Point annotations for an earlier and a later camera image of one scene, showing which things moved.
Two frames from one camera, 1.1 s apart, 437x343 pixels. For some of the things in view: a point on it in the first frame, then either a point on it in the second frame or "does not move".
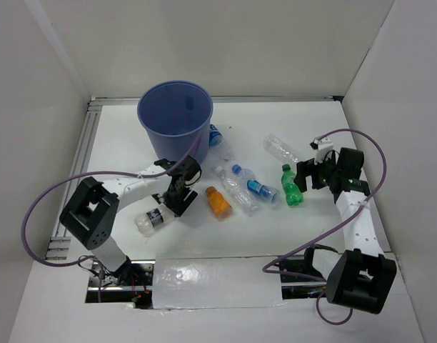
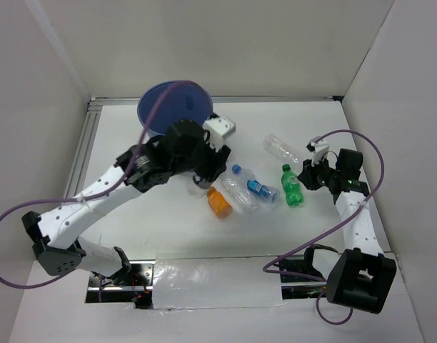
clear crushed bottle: x=281 y=148 does not move
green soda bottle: x=294 y=196 does not move
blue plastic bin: x=175 y=113 does not move
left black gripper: x=179 y=206 → x=213 y=168
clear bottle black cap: x=146 y=221 → x=201 y=181
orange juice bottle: x=220 y=206 does not move
